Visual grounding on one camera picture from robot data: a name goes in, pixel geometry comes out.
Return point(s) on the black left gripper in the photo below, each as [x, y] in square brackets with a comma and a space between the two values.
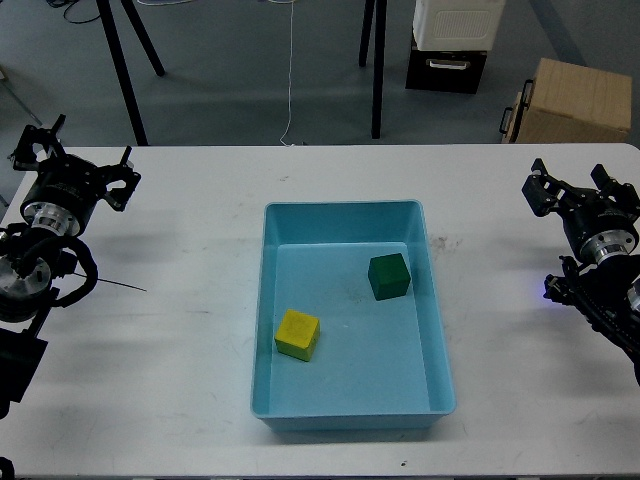
[67, 188]

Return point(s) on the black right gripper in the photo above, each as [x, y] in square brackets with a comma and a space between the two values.
[598, 223]

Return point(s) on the green cube block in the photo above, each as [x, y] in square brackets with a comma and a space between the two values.
[388, 276]

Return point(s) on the yellow cube block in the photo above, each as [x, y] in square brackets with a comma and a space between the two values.
[297, 335]

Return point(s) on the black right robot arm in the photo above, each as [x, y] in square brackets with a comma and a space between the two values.
[601, 276]

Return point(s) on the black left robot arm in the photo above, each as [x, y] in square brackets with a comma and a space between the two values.
[44, 262]

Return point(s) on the black drawer box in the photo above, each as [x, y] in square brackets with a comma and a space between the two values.
[445, 71]

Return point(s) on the blue plastic box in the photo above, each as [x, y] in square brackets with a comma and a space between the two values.
[377, 364]

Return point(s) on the black table leg left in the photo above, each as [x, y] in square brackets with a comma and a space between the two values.
[122, 73]

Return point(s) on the black table leg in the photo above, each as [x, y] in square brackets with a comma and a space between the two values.
[366, 28]
[380, 8]
[122, 73]

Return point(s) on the black table leg slanted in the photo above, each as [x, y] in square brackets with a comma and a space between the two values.
[143, 36]

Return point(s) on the black table leg right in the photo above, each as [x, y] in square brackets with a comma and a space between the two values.
[380, 8]

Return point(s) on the black table leg rear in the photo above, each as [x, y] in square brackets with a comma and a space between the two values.
[366, 28]

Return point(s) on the black cable tie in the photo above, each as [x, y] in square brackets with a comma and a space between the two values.
[112, 282]

